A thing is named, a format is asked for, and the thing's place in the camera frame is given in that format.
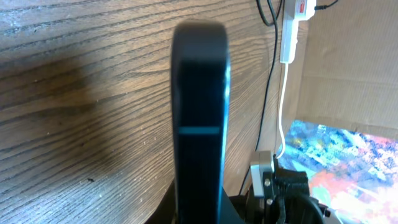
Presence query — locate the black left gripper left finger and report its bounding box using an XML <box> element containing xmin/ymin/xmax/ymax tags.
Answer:
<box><xmin>145</xmin><ymin>180</ymin><xmax>176</xmax><ymax>224</ymax></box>

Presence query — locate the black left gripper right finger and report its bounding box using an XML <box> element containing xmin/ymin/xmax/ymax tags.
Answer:
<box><xmin>220</xmin><ymin>189</ymin><xmax>246</xmax><ymax>224</ymax></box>

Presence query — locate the Samsung Galaxy smartphone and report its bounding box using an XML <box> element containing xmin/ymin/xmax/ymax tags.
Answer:
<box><xmin>170</xmin><ymin>20</ymin><xmax>231</xmax><ymax>223</ymax></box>

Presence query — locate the black USB charging cable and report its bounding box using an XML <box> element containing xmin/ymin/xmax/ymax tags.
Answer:
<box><xmin>238</xmin><ymin>0</ymin><xmax>340</xmax><ymax>197</ymax></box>

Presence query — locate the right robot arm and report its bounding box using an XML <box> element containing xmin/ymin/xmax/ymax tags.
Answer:
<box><xmin>220</xmin><ymin>168</ymin><xmax>343</xmax><ymax>224</ymax></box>

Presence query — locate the colourful painted floor mat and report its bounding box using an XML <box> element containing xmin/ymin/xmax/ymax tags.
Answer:
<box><xmin>279</xmin><ymin>120</ymin><xmax>397</xmax><ymax>223</ymax></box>

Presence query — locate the white power strip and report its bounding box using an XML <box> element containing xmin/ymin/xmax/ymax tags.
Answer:
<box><xmin>280</xmin><ymin>0</ymin><xmax>317</xmax><ymax>63</ymax></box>

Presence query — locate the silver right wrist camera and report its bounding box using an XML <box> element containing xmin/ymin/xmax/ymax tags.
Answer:
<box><xmin>250</xmin><ymin>151</ymin><xmax>275</xmax><ymax>197</ymax></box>

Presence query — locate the white power strip cord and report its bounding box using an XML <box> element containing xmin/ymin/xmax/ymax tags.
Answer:
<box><xmin>275</xmin><ymin>62</ymin><xmax>290</xmax><ymax>160</ymax></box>

